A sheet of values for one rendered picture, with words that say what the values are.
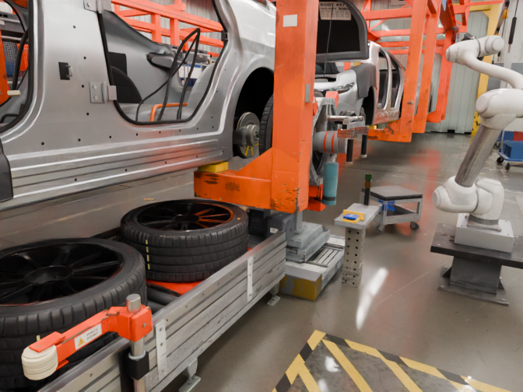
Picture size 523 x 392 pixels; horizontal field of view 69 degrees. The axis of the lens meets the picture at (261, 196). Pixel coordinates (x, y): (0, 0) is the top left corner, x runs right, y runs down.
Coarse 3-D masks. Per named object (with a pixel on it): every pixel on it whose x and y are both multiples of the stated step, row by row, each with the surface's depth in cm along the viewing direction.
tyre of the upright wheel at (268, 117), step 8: (272, 96) 235; (320, 96) 248; (272, 104) 231; (264, 112) 231; (272, 112) 227; (264, 120) 228; (272, 120) 226; (264, 128) 227; (328, 128) 272; (264, 136) 228; (264, 144) 228; (320, 168) 267
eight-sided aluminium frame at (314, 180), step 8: (320, 104) 226; (336, 112) 256; (312, 120) 221; (312, 128) 220; (336, 128) 263; (312, 136) 222; (312, 144) 224; (328, 160) 269; (312, 168) 229; (312, 176) 233; (320, 176) 257; (312, 184) 242
